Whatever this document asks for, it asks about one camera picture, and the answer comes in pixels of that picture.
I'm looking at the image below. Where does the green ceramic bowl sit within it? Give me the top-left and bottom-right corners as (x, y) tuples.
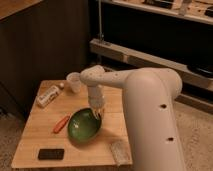
(67, 108), (102, 143)

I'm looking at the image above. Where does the orange carrot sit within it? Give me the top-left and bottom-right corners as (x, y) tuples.
(53, 116), (70, 134)

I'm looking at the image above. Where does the white plastic bottle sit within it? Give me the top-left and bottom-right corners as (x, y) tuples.
(36, 83), (64, 108)

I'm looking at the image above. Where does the translucent plastic cup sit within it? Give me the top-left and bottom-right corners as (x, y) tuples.
(66, 72), (81, 93)

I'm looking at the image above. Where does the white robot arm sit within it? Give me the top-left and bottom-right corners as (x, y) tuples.
(80, 65), (186, 171)

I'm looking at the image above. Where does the metal shelf rack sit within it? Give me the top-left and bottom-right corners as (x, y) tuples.
(89, 0), (213, 114)

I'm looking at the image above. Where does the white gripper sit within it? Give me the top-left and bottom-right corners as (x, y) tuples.
(87, 85), (105, 120)

